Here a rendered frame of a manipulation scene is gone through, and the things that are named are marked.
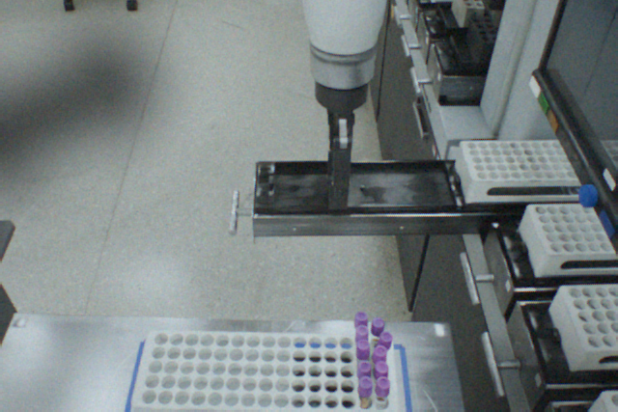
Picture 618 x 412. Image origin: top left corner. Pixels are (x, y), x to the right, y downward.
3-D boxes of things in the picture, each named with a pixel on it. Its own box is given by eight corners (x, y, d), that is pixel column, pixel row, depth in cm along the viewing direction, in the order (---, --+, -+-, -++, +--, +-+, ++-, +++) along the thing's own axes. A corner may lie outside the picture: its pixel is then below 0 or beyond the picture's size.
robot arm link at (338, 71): (374, 20, 81) (371, 58, 85) (308, 21, 81) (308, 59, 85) (381, 56, 75) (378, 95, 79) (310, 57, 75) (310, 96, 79)
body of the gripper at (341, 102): (372, 92, 79) (367, 145, 85) (366, 57, 85) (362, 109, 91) (316, 93, 79) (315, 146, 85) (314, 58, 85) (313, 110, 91)
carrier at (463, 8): (470, 32, 137) (475, 9, 133) (462, 32, 137) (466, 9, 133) (459, 9, 145) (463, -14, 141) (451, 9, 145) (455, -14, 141)
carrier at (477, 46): (487, 68, 126) (492, 43, 121) (477, 68, 126) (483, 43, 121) (473, 40, 134) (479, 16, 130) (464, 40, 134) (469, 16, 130)
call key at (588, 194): (584, 196, 77) (592, 179, 75) (593, 212, 75) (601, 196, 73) (575, 196, 77) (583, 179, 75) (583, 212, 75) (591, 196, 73)
